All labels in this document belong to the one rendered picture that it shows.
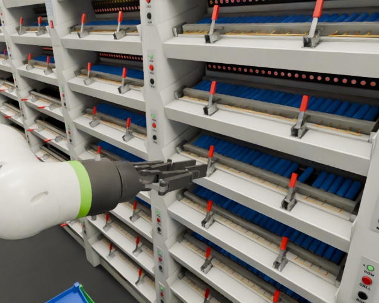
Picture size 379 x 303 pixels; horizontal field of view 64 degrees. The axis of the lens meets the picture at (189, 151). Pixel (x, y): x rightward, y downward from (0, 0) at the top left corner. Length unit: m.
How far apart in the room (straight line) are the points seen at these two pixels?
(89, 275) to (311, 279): 1.41
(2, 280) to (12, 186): 1.77
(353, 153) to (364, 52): 0.19
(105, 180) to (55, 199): 0.08
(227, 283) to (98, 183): 0.74
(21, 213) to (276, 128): 0.56
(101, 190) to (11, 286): 1.68
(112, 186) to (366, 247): 0.53
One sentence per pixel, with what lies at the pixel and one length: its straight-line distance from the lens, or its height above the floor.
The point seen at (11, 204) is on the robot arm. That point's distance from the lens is 0.44.
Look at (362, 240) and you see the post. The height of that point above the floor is 0.94.
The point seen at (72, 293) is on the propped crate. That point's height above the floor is 0.13.
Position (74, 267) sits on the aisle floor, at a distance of 2.10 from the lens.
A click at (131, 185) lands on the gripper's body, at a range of 0.53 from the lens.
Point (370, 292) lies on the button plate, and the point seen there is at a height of 0.83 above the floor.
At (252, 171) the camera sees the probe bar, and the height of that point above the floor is 0.97.
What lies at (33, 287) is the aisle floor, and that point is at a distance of 2.06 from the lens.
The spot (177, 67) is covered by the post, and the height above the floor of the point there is 1.24.
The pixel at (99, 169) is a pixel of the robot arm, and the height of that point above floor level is 1.15.
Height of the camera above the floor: 1.35
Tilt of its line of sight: 22 degrees down
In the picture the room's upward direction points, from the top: straight up
